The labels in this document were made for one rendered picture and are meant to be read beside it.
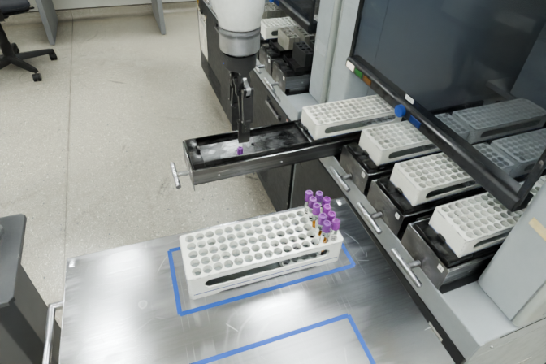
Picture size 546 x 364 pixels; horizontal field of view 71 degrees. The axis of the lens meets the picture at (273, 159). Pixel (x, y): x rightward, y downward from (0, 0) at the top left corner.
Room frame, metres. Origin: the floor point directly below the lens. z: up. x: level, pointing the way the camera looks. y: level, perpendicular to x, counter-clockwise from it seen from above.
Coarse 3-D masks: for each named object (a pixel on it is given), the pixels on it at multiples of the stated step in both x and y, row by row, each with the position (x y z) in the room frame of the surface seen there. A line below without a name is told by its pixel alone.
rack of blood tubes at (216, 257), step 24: (288, 216) 0.53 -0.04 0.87; (192, 240) 0.45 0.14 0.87; (216, 240) 0.45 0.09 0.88; (240, 240) 0.45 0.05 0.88; (264, 240) 0.46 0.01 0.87; (288, 240) 0.46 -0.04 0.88; (312, 240) 0.47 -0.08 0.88; (336, 240) 0.47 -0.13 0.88; (192, 264) 0.40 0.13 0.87; (216, 264) 0.40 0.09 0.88; (240, 264) 0.41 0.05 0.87; (264, 264) 0.41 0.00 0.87; (288, 264) 0.43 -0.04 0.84; (312, 264) 0.45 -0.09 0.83; (192, 288) 0.36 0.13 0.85; (216, 288) 0.38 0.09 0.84
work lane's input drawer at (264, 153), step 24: (192, 144) 0.82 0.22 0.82; (216, 144) 0.84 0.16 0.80; (240, 144) 0.85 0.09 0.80; (264, 144) 0.86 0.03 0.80; (288, 144) 0.86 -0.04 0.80; (312, 144) 0.86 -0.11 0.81; (336, 144) 0.88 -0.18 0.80; (192, 168) 0.73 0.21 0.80; (216, 168) 0.74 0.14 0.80; (240, 168) 0.77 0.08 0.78; (264, 168) 0.80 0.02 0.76
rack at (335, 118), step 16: (368, 96) 1.05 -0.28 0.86; (304, 112) 0.95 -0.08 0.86; (320, 112) 0.94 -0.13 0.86; (336, 112) 0.95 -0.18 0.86; (352, 112) 0.96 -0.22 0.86; (368, 112) 0.96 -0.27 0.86; (384, 112) 0.96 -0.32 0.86; (320, 128) 0.88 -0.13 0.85; (336, 128) 0.95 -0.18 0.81; (352, 128) 0.92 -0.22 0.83
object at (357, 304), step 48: (96, 288) 0.37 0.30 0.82; (144, 288) 0.38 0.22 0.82; (240, 288) 0.39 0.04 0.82; (288, 288) 0.40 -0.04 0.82; (336, 288) 0.40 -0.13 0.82; (384, 288) 0.41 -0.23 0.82; (48, 336) 0.30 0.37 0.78; (96, 336) 0.29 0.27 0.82; (144, 336) 0.29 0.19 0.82; (192, 336) 0.30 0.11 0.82; (240, 336) 0.30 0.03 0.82; (288, 336) 0.31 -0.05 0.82; (336, 336) 0.31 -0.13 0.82; (384, 336) 0.32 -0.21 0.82; (432, 336) 0.32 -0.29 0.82
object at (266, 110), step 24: (336, 0) 1.18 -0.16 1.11; (336, 24) 1.18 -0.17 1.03; (264, 72) 1.46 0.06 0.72; (312, 72) 1.27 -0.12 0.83; (264, 96) 1.45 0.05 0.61; (288, 96) 1.25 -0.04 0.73; (312, 96) 1.26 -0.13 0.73; (264, 120) 1.44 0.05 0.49; (288, 120) 1.21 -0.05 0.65; (288, 168) 1.17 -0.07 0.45; (288, 192) 1.15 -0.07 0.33
